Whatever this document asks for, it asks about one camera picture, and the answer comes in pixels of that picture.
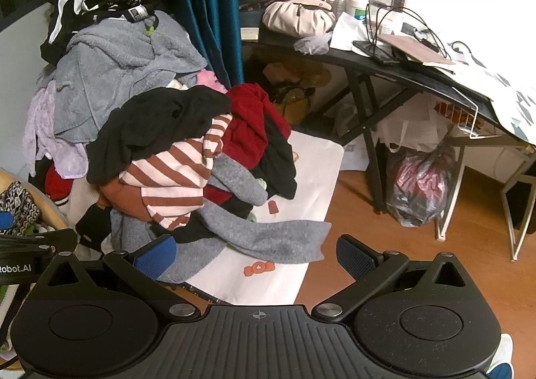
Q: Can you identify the crumpled clear plastic bag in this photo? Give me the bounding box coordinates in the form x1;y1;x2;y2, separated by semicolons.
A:
293;33;331;55

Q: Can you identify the black desk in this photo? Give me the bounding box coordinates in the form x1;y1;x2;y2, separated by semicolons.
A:
241;23;536;262

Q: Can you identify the grey knit sweater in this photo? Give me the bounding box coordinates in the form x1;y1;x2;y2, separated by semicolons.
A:
111;153;331;283

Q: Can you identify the white wire rack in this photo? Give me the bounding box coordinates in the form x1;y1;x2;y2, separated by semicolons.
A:
433;86;503;139

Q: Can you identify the brown pink striped sweater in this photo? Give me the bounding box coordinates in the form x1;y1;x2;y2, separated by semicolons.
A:
98;113;233;231

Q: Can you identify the lilac cloth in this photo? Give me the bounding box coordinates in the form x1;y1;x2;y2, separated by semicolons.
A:
23;82;90;179

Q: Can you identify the black white patterned cloth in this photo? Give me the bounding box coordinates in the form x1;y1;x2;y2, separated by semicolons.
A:
0;180;43;237

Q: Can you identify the black jacket with white stripes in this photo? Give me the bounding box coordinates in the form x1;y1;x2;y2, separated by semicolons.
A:
40;0;110;64

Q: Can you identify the white printed mat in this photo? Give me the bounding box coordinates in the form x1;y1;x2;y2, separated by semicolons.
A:
184;130;346;306

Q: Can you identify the black sweater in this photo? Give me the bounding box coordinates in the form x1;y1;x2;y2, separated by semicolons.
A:
86;86;233;185

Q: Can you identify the geometric printed sheet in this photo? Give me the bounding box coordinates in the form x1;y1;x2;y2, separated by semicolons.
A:
440;48;536;141

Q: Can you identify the teal curtain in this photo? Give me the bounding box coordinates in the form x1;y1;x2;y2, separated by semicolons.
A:
159;0;244;91

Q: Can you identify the white paper sheet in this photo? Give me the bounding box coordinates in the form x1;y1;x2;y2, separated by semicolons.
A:
329;13;380;51

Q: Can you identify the red garment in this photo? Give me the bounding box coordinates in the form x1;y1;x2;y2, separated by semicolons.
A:
203;84;291;206

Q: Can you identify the red knit cloth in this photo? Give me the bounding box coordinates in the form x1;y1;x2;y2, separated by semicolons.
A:
44;163;72;206

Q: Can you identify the pink notebook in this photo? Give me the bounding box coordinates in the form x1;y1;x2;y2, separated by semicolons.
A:
379;33;455;66

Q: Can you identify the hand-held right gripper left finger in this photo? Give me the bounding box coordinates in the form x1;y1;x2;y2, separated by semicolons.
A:
37;234;202;324

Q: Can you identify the white jar with blue label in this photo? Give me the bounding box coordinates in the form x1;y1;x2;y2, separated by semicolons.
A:
345;0;371;24

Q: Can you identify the grey fleece blanket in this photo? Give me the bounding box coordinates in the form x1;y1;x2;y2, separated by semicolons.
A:
54;11;208;143

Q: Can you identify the white metal frame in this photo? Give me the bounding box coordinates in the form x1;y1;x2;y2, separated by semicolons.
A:
435;140;536;262

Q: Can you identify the beige bag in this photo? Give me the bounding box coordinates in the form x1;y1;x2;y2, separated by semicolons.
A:
262;0;338;37

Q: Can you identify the person's white blue shoe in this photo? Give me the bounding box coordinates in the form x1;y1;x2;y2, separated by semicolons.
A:
486;333;514;379

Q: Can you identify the red black plastic bag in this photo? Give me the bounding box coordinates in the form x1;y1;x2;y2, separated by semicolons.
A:
385;145;457;229

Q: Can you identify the white plastic bag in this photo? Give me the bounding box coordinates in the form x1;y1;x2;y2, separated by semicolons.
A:
373;111;457;154

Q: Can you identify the pink cloth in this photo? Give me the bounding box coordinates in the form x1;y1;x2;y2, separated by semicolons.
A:
197;69;229;93

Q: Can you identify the brown handbag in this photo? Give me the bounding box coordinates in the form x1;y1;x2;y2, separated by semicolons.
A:
272;86;317;116

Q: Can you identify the black phone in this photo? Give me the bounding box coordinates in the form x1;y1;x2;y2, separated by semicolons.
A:
352;40;400;66

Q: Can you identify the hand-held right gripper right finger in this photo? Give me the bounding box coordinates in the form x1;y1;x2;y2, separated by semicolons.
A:
312;234;482;324

